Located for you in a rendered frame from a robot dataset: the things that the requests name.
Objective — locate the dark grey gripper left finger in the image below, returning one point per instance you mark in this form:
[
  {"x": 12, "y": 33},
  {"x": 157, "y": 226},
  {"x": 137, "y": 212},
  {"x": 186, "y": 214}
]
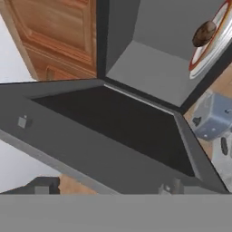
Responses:
[{"x": 45, "y": 184}]

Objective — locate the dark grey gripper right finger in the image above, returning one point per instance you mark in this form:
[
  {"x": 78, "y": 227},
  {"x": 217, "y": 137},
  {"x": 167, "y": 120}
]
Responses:
[{"x": 177, "y": 186}]

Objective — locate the dark grey microwave door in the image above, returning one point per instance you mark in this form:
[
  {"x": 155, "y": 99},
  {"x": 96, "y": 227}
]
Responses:
[{"x": 99, "y": 133}]

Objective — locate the grey microwave oven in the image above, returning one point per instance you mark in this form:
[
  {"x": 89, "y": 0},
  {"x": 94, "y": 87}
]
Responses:
[{"x": 151, "y": 60}]

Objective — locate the brown potato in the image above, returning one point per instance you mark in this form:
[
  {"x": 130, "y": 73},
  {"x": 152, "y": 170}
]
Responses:
[{"x": 204, "y": 33}]

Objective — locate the blue-grey small appliance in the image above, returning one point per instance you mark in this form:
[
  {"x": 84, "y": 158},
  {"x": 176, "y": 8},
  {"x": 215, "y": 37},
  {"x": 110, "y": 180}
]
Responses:
[{"x": 213, "y": 116}]

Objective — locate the white plate with red rim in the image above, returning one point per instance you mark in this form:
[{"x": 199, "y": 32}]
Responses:
[{"x": 215, "y": 45}]

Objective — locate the wooden cupboard door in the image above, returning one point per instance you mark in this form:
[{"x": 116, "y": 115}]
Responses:
[{"x": 60, "y": 33}]

